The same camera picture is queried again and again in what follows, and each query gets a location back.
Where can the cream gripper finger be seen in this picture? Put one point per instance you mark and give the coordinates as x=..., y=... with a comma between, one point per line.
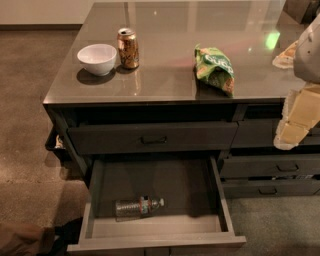
x=285, y=59
x=301, y=112

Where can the clear plastic water bottle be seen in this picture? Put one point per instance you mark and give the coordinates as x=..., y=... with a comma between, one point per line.
x=143, y=206

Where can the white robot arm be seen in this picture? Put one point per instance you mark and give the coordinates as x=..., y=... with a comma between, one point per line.
x=306, y=62

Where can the top right grey drawer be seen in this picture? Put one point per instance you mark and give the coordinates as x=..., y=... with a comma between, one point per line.
x=253, y=133

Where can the middle right grey drawer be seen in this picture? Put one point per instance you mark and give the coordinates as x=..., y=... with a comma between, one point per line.
x=270, y=165

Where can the dark grey counter cabinet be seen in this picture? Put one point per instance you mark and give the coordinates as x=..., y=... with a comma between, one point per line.
x=164, y=87

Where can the open middle grey drawer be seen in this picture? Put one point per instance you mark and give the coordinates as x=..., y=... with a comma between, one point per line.
x=194, y=221

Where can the top left grey drawer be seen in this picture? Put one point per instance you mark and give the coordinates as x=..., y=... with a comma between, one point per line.
x=152, y=137

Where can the green snack bag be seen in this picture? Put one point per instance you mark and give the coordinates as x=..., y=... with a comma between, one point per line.
x=214, y=68

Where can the copper soda can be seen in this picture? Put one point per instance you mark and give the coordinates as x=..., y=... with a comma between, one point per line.
x=128, y=48

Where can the white ceramic bowl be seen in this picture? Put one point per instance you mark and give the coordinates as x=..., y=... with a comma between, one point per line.
x=98, y=59

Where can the black bin beside cabinet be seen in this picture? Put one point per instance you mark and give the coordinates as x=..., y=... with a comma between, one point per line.
x=55, y=144

